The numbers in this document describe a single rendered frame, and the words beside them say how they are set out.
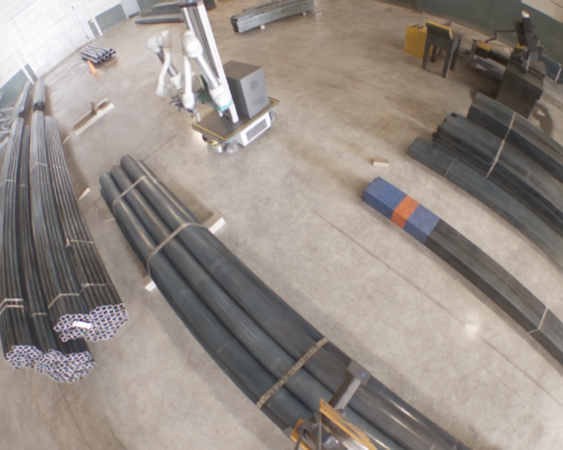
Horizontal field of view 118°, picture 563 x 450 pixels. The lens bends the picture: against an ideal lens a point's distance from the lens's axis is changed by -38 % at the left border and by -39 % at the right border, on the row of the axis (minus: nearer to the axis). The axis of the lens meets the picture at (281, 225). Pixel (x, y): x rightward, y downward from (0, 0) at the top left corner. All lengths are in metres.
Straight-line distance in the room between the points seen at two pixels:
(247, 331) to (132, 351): 1.38
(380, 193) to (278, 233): 1.01
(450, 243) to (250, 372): 1.86
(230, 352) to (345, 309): 1.00
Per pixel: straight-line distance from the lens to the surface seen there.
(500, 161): 3.12
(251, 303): 1.68
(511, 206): 3.15
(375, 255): 2.40
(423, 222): 2.49
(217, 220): 2.61
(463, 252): 2.50
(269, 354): 1.60
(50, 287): 2.45
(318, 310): 2.20
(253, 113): 3.25
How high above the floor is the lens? 2.14
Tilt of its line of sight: 58 degrees down
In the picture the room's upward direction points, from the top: 15 degrees counter-clockwise
